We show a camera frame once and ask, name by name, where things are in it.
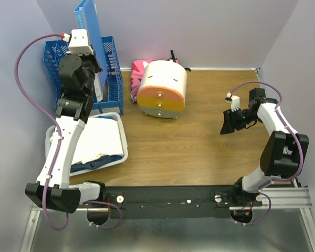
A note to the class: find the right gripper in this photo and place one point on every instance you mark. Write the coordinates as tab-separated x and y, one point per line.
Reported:
230	123

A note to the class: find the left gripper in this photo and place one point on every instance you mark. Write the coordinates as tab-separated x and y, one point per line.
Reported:
93	58

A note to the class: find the blue document folder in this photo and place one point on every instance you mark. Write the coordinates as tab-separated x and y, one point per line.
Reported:
86	18

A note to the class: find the yellow drawer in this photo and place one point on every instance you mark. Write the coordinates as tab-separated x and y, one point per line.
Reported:
158	103

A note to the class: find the grey bottom drawer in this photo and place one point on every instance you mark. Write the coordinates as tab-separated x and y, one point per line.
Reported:
160	113

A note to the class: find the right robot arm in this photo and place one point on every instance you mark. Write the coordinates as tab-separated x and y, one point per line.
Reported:
283	156

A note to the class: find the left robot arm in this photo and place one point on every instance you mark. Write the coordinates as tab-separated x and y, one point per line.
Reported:
52	189

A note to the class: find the blue plastic file organizer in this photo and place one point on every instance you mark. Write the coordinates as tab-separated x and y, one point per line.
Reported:
55	50

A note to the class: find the pink camouflage cloth bag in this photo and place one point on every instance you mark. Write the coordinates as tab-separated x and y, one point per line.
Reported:
137	76

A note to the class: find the white folded cloth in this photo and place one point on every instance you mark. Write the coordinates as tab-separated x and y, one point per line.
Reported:
87	145

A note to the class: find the white mini drawer cabinet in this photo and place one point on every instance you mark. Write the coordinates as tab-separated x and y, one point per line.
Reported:
162	90

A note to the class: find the white laundry basket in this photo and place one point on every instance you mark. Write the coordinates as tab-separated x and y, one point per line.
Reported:
122	147

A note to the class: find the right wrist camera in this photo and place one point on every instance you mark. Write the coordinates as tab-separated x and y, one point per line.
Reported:
234	101

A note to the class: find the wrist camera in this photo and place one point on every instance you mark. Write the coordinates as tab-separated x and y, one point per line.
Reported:
80	43
234	101

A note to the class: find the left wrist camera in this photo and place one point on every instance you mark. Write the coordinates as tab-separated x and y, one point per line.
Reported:
80	43

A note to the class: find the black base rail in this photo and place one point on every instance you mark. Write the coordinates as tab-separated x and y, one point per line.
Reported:
136	211

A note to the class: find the aluminium frame rail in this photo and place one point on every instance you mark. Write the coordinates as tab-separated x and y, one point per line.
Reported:
276	197

